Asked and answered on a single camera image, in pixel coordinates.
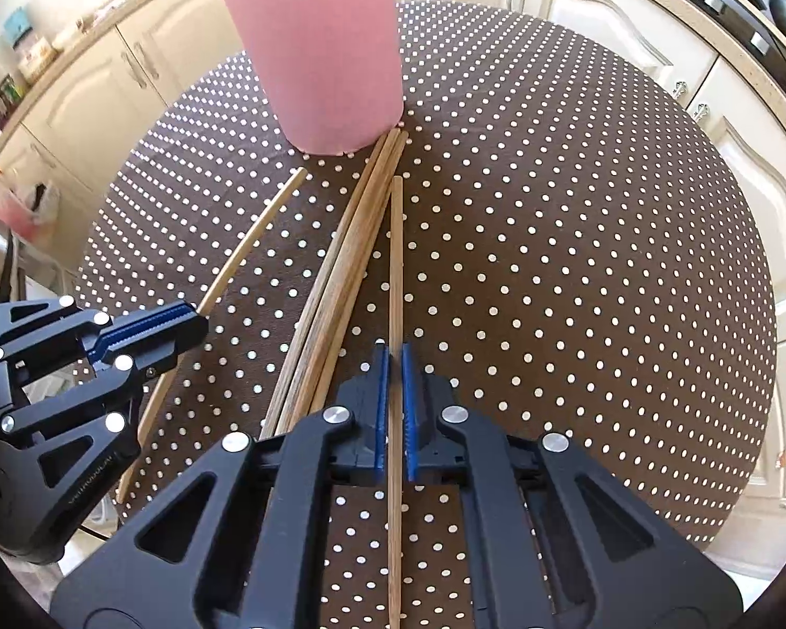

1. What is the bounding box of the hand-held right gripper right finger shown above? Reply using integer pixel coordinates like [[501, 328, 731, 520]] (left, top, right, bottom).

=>
[[401, 342, 744, 629]]

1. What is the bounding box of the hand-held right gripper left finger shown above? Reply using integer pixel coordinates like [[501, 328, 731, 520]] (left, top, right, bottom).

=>
[[49, 342, 390, 629]]

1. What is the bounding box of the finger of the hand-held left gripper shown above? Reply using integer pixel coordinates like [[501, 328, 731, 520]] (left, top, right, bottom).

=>
[[0, 297, 209, 368], [0, 350, 179, 525]]

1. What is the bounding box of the long brown chopstick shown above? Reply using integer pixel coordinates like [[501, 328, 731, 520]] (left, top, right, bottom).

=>
[[388, 176, 406, 629]]

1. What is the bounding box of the pale bamboo chopstick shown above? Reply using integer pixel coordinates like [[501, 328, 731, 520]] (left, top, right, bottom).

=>
[[116, 167, 308, 505]]

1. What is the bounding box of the bunch of wooden chopsticks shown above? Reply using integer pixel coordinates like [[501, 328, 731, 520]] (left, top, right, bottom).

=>
[[260, 129, 408, 440]]

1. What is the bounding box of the pink cup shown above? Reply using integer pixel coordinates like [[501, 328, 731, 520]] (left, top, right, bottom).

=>
[[219, 0, 405, 155]]

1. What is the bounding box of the pink bin with bag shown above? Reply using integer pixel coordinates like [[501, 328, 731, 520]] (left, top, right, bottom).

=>
[[0, 177, 60, 243]]

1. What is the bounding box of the brown polka dot tablecloth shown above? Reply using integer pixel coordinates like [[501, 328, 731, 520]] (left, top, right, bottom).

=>
[[72, 0, 779, 629]]

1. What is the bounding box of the black glass gas stove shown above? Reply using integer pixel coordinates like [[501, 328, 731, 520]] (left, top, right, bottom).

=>
[[648, 0, 786, 106]]

